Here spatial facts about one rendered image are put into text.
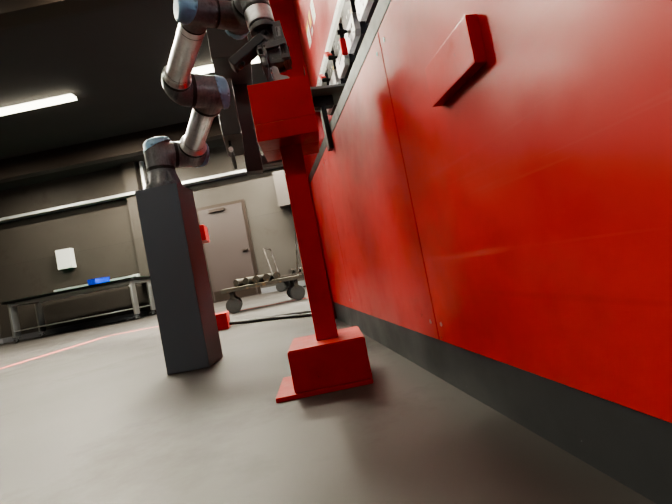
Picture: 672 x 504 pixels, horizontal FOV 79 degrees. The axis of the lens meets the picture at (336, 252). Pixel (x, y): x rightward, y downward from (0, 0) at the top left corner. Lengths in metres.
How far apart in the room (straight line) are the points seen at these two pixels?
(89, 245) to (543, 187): 10.60
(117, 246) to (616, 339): 10.32
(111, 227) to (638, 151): 10.46
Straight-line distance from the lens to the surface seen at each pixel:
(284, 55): 1.20
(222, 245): 9.53
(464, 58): 0.68
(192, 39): 1.40
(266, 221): 9.38
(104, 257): 10.70
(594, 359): 0.58
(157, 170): 1.93
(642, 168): 0.48
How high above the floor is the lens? 0.31
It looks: 2 degrees up
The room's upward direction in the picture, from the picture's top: 11 degrees counter-clockwise
